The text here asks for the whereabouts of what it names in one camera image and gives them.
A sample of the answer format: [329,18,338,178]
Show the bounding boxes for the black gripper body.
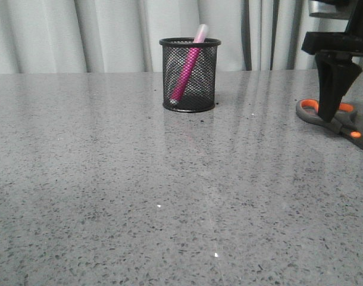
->
[302,0,363,57]

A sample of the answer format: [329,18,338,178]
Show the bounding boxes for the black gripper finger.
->
[315,51,362,122]

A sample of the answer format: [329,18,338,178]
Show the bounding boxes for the grey orange scissors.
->
[296,99,363,150]

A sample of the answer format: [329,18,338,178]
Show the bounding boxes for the pink marker pen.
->
[170,24,209,106]

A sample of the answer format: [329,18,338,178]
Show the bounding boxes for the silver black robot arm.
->
[302,0,363,122]

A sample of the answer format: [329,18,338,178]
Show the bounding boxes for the black mesh pen holder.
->
[159,38,221,113]

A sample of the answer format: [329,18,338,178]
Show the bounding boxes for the grey curtain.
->
[0,1,347,74]

